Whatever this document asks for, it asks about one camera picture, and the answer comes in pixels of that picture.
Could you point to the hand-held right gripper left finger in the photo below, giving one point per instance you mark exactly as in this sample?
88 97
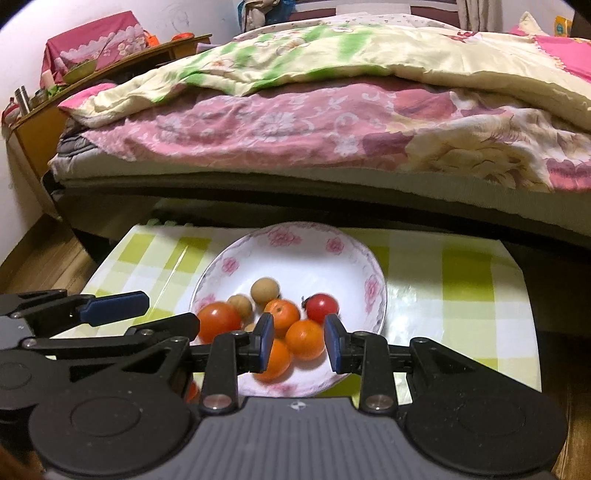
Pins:
265 342

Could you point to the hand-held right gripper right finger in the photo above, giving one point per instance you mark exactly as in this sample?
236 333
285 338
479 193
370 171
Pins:
333 345

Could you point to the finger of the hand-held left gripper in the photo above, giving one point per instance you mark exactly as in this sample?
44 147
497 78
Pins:
152 330
115 307

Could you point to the orange mandarin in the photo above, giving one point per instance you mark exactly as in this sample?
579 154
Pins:
277 362
304 340
284 314

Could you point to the red cherry tomato with stem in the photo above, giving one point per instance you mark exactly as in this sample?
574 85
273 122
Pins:
322 308

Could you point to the large red tomato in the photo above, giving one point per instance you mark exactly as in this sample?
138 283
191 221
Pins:
218 321

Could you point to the white floral rim plate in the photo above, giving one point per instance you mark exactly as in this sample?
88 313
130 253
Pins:
295 258

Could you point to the green white checkered tablecloth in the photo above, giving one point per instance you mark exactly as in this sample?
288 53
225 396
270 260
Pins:
461 300

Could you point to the bed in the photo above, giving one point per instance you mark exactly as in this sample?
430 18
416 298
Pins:
277 184

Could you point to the wooden bedside desk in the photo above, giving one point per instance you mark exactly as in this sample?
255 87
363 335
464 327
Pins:
32 138

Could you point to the pink floral blanket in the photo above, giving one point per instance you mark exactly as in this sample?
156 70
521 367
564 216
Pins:
277 124

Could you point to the metal cup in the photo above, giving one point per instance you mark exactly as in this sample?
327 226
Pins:
21 100

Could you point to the green bowl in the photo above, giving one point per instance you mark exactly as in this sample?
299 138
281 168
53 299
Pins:
79 71

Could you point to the pink lace-trimmed cloth cover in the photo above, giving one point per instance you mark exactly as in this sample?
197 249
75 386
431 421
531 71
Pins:
92 41

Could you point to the cream green floral quilt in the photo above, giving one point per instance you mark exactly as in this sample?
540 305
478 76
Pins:
369 55

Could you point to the window curtain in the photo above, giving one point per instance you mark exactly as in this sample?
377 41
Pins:
480 14

